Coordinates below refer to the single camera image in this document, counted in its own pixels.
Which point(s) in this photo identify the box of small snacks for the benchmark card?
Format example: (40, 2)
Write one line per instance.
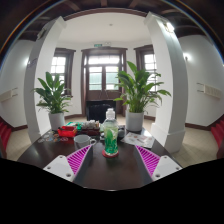
(90, 126)

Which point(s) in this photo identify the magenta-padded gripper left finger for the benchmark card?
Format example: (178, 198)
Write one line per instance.
(63, 165)

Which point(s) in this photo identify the green exit sign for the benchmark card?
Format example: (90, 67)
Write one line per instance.
(98, 45)

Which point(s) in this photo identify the white ceramic mug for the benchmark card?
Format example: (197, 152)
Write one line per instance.
(81, 141)

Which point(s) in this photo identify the clear green-labelled drink bottle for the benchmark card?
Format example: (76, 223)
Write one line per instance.
(110, 136)

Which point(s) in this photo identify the white wall unit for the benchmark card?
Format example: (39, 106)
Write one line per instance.
(8, 95)
(210, 90)

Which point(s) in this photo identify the red plastic basket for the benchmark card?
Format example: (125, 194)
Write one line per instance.
(66, 132)

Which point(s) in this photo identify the large potted plant, white pot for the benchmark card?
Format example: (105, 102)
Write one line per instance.
(138, 90)

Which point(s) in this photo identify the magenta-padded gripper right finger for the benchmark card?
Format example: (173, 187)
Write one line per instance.
(163, 165)

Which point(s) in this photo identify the dark wooden glazed door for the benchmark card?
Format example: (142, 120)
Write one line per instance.
(100, 76)

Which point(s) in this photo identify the bright pillar lamp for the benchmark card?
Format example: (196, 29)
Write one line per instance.
(168, 27)

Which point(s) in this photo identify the small potted plant, white pot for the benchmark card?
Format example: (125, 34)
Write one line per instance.
(53, 95)

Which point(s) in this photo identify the printed paper sheet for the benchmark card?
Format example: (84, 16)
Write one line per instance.
(138, 139)

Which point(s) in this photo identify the black chair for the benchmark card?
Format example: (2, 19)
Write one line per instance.
(96, 111)

